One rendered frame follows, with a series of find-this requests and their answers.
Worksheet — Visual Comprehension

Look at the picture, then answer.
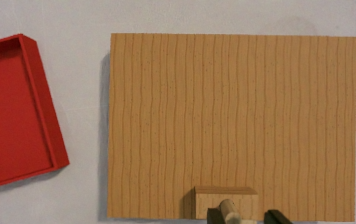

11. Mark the wooden dowel pin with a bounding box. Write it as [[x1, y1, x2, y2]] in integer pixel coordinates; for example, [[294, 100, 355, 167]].
[[220, 199, 241, 224]]

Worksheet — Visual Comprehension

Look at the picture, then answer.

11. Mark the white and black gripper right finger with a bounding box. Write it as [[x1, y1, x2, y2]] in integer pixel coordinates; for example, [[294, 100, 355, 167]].
[[264, 209, 293, 224]]

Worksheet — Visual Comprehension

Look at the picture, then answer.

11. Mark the brown wooden board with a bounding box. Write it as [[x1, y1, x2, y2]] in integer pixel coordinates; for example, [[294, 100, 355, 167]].
[[107, 33, 356, 222]]

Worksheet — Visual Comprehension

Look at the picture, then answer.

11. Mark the small wooden block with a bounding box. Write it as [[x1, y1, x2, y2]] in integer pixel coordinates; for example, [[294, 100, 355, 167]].
[[195, 186, 258, 220]]

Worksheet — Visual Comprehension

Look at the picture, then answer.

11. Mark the red shallow tray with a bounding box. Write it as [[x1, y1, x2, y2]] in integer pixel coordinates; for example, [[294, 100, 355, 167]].
[[0, 33, 70, 186]]

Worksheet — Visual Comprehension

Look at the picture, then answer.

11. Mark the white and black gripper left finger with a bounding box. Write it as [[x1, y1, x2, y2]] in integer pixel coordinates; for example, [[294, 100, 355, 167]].
[[207, 208, 226, 224]]

